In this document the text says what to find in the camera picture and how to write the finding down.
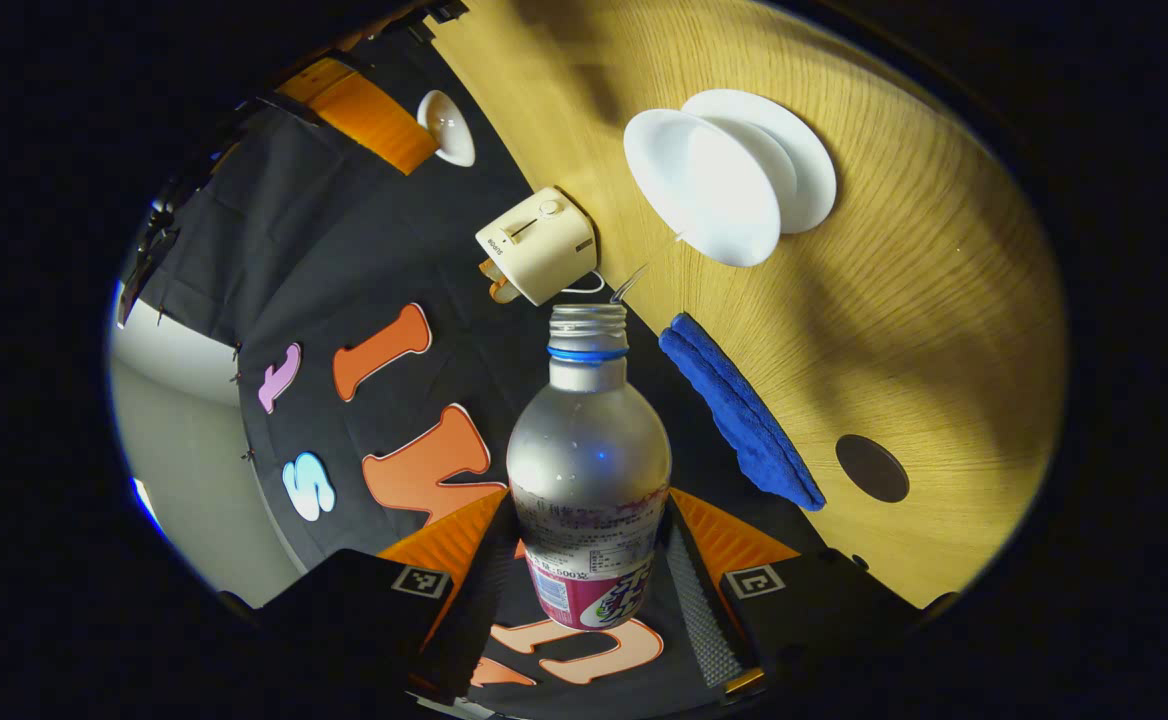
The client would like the cream toaster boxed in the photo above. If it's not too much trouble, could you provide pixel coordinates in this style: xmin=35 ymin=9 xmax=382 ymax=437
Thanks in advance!
xmin=475 ymin=187 xmax=598 ymax=307

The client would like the white saucer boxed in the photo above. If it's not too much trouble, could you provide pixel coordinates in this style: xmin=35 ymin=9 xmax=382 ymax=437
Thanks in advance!
xmin=682 ymin=88 xmax=838 ymax=235

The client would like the folded blue towel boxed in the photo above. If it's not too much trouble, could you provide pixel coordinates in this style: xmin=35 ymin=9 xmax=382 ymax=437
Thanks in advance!
xmin=658 ymin=312 xmax=827 ymax=513

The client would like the dark round coaster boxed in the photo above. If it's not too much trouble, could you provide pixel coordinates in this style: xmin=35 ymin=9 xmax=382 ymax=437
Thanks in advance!
xmin=834 ymin=433 xmax=911 ymax=504

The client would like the white teacup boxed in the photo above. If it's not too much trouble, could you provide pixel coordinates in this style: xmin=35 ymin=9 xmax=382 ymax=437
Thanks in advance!
xmin=623 ymin=108 xmax=783 ymax=269

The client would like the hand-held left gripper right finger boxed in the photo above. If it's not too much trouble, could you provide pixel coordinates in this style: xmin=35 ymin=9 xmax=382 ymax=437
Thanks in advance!
xmin=666 ymin=487 xmax=955 ymax=701

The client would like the silver water bottle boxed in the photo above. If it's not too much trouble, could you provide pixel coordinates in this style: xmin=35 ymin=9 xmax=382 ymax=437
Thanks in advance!
xmin=506 ymin=303 xmax=673 ymax=631

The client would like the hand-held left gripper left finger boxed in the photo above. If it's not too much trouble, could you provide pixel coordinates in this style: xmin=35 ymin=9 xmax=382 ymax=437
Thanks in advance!
xmin=219 ymin=488 xmax=520 ymax=701

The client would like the white teacup lid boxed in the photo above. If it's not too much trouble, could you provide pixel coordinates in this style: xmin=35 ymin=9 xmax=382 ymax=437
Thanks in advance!
xmin=416 ymin=89 xmax=477 ymax=168

